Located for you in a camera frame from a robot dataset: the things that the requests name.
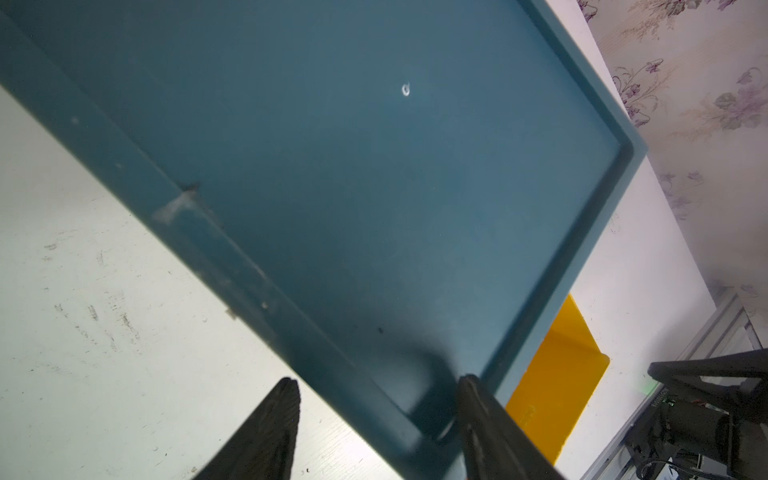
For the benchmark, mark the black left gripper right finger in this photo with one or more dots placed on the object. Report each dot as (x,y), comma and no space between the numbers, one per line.
(493,446)

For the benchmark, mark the yellow drawer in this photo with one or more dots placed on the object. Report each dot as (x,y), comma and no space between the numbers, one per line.
(558,383)

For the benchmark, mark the teal drawer cabinet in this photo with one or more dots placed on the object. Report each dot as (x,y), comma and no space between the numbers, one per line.
(390,193)

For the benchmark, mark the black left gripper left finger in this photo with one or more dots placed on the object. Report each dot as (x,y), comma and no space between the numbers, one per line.
(263,447)

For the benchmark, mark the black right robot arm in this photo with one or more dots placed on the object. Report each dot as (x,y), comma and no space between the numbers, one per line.
(709,420)

